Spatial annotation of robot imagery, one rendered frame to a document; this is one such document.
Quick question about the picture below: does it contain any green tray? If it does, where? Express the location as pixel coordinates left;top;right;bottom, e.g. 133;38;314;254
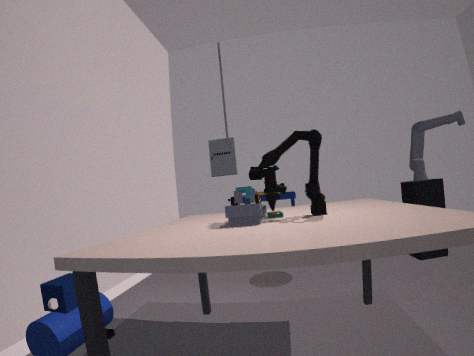
267;211;283;219

